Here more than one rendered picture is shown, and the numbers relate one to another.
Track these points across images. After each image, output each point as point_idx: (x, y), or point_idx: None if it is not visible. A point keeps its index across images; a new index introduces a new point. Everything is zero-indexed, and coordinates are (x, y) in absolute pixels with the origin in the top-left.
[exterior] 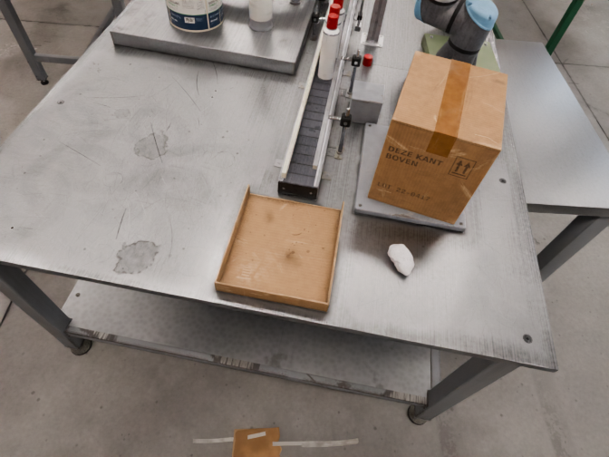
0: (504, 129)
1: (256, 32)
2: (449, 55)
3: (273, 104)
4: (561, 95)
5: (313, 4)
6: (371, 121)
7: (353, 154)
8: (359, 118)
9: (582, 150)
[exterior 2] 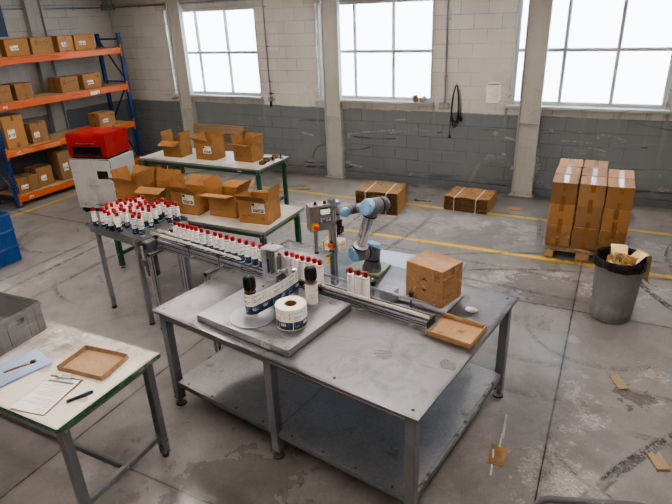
0: None
1: (318, 308)
2: (374, 265)
3: (370, 319)
4: (401, 255)
5: (301, 288)
6: (397, 297)
7: (413, 307)
8: (394, 299)
9: None
